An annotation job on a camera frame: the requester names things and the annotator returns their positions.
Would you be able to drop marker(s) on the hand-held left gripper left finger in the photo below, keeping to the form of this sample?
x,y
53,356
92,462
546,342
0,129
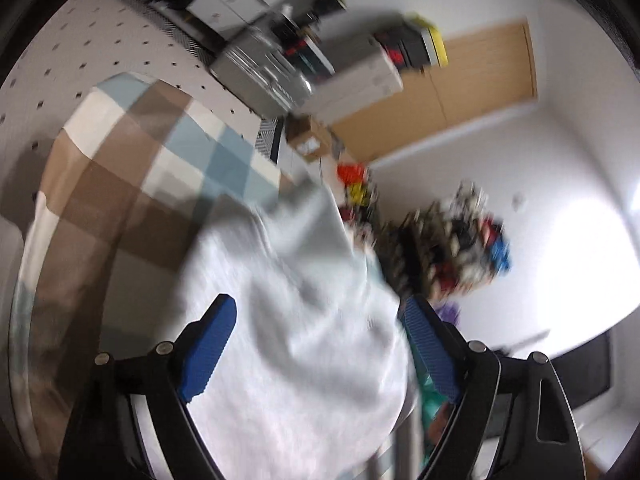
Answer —
x,y
210,345

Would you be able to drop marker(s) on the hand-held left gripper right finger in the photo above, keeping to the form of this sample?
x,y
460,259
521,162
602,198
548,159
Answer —
x,y
430,350

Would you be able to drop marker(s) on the light grey hoodie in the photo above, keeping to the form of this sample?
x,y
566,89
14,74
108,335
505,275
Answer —
x,y
300,335

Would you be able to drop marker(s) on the teal garment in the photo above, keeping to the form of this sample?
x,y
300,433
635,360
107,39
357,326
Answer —
x,y
430,400

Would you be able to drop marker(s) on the wooden shoe rack with shoes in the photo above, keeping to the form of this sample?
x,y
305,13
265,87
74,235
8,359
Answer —
x,y
450,245

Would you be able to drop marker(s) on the black screen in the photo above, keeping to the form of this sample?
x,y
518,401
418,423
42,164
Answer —
x,y
585,370

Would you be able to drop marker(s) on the yellow shoes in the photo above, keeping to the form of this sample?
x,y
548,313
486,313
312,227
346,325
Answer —
x,y
361,195

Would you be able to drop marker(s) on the checkered blanket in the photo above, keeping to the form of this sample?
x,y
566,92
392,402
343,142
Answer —
x,y
125,185

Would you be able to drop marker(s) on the red plastic bag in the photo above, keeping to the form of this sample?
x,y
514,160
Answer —
x,y
350,174

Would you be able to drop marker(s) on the brown cardboard box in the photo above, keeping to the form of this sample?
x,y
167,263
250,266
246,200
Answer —
x,y
307,137

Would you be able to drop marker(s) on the wooden door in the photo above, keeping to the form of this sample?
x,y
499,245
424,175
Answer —
x,y
450,95

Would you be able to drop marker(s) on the silver suitcase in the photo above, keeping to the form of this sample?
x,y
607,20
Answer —
x,y
260,75

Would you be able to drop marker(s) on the white suitcase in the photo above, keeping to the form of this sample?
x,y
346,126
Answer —
x,y
355,75

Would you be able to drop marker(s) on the black shoe box stack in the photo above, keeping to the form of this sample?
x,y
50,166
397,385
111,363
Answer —
x,y
405,50

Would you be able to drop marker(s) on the black and red shoe box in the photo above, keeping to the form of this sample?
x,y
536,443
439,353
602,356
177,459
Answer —
x,y
307,55

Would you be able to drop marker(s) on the yellow shoe box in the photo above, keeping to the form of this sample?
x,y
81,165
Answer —
x,y
432,42

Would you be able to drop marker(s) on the dotted patterned rug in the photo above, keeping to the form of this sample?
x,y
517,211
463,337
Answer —
x,y
110,45

